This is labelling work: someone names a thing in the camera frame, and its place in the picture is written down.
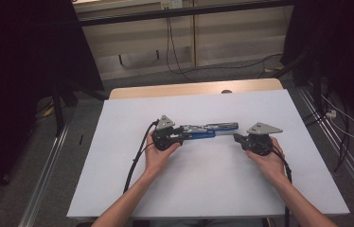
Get black horizontal bar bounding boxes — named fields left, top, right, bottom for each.
left=78, top=0, right=294, bottom=27

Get white table cover sheet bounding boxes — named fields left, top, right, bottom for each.
left=66, top=89, right=350, bottom=220

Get white wall socket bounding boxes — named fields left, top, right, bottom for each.
left=160, top=0, right=184, bottom=9

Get black curtain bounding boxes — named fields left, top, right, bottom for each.
left=0, top=0, right=105, bottom=218
left=280, top=0, right=354, bottom=133

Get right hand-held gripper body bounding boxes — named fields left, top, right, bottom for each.
left=242, top=122, right=284, bottom=157

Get person's right hand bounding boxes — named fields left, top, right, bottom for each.
left=245, top=137, right=289, bottom=184

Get aluminium floor rail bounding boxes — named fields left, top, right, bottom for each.
left=18, top=124, right=71, bottom=227
left=296, top=86, right=354, bottom=206

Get person's left hand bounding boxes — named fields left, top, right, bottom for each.
left=144, top=139, right=182, bottom=176

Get yellow floor tape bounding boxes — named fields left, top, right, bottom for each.
left=42, top=105, right=55, bottom=118
left=263, top=65, right=285, bottom=74

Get beige cabinet panel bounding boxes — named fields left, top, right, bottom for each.
left=72, top=0, right=294, bottom=81

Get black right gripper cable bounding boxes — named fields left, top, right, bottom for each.
left=271, top=146, right=293, bottom=227

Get blue stapler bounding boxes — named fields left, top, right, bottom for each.
left=178, top=121, right=239, bottom=141

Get black floor cable bundle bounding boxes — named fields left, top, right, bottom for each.
left=302, top=102, right=352, bottom=173

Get long black hanging cable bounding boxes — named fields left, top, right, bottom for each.
left=168, top=17, right=285, bottom=83

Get wooden table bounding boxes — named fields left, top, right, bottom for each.
left=108, top=78, right=284, bottom=100

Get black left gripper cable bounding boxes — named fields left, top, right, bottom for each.
left=122, top=118, right=161, bottom=194

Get black stand legs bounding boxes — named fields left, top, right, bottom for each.
left=273, top=51, right=325, bottom=113
left=51, top=82, right=110, bottom=137

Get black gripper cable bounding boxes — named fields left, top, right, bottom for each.
left=122, top=118, right=161, bottom=194
left=271, top=146, right=293, bottom=227

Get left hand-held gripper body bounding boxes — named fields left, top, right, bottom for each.
left=151, top=114, right=185, bottom=152

